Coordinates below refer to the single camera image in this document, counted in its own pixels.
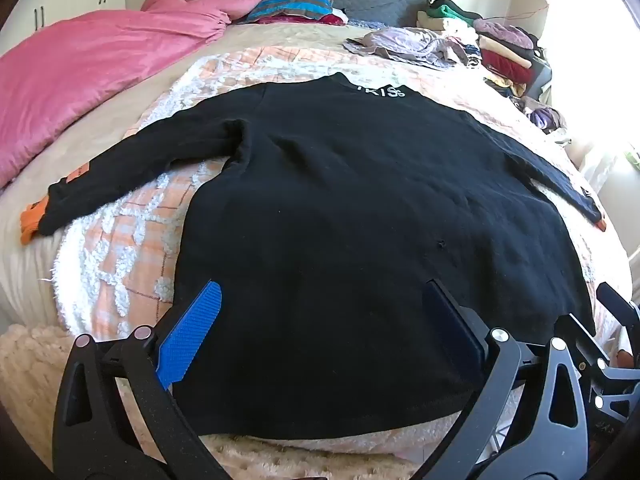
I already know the fluffy cream blanket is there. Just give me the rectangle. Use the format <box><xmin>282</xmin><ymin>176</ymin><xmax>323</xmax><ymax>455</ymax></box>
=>
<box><xmin>0</xmin><ymin>322</ymin><xmax>451</xmax><ymax>480</ymax></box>

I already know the orange and white chenille blanket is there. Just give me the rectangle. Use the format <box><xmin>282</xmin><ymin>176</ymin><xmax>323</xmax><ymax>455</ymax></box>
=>
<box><xmin>47</xmin><ymin>45</ymin><xmax>636</xmax><ymax>458</ymax></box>

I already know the pink duvet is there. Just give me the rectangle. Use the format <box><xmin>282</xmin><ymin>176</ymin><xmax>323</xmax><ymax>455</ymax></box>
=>
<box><xmin>0</xmin><ymin>0</ymin><xmax>266</xmax><ymax>191</ymax></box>

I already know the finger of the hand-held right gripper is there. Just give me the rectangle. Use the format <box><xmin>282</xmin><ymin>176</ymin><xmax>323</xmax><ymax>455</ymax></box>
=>
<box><xmin>596</xmin><ymin>281</ymin><xmax>640</xmax><ymax>333</ymax></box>
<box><xmin>559</xmin><ymin>312</ymin><xmax>612</xmax><ymax>367</ymax></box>

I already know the pile of assorted clothes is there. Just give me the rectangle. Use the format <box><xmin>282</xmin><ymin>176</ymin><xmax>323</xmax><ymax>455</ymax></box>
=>
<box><xmin>417</xmin><ymin>0</ymin><xmax>571</xmax><ymax>133</ymax></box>

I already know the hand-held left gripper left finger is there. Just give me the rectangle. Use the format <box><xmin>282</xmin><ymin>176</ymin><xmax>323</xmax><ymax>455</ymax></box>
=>
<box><xmin>52</xmin><ymin>281</ymin><xmax>236</xmax><ymax>480</ymax></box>

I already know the striped folded cloth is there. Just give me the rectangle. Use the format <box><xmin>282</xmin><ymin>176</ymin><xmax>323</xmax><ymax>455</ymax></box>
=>
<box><xmin>237</xmin><ymin>0</ymin><xmax>351</xmax><ymax>26</ymax></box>

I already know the white curtain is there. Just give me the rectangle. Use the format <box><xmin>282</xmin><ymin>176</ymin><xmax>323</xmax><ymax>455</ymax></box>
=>
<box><xmin>545</xmin><ymin>0</ymin><xmax>640</xmax><ymax>201</ymax></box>

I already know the beige bed sheet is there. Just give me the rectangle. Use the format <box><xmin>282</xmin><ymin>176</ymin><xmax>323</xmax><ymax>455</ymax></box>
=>
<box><xmin>0</xmin><ymin>22</ymin><xmax>381</xmax><ymax>321</ymax></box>

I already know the black sweater with orange cuffs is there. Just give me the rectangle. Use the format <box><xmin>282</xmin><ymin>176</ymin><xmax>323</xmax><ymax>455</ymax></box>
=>
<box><xmin>20</xmin><ymin>71</ymin><xmax>608</xmax><ymax>442</ymax></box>

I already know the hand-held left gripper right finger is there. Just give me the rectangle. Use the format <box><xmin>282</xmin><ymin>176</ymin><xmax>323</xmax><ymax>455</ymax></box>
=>
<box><xmin>410</xmin><ymin>279</ymin><xmax>601</xmax><ymax>480</ymax></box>

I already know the lilac crumpled garment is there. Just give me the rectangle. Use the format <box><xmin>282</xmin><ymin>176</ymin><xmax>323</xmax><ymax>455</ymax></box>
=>
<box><xmin>342</xmin><ymin>26</ymin><xmax>481</xmax><ymax>68</ymax></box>

